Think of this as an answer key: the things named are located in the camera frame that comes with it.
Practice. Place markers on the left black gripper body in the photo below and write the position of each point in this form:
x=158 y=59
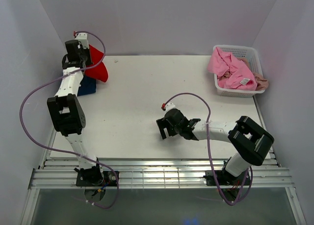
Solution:
x=86 y=59

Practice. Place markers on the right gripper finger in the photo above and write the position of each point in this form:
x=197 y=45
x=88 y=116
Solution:
x=162 y=123
x=166 y=131

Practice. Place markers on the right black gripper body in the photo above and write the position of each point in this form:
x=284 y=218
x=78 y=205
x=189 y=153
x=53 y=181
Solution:
x=166 y=126

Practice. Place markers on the red t-shirt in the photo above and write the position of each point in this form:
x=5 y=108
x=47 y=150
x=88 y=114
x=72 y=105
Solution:
x=100 y=72

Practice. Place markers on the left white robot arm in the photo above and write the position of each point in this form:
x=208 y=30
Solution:
x=67 y=114

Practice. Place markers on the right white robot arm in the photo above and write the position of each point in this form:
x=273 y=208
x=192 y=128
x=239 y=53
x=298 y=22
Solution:
x=251 y=141

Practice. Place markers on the folded blue t-shirt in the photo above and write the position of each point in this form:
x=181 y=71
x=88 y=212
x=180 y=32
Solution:
x=87 y=86

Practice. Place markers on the pink t-shirt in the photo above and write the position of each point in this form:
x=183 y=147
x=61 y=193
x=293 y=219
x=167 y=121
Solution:
x=231 y=72

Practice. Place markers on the beige garment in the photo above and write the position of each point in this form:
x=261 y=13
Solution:
x=262 y=83

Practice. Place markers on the white plastic laundry basket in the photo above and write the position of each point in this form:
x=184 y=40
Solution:
x=252 y=56

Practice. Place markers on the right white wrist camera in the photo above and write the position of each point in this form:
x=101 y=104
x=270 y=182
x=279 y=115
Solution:
x=167 y=106

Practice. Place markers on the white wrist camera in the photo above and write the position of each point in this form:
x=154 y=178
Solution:
x=167 y=106
x=82 y=38

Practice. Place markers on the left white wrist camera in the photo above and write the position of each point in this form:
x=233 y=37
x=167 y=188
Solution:
x=82 y=38

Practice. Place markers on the aluminium table frame rail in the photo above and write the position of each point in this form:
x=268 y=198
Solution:
x=154 y=174

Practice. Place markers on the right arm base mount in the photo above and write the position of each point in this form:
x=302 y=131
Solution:
x=232 y=183

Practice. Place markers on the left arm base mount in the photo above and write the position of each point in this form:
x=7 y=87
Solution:
x=95 y=183

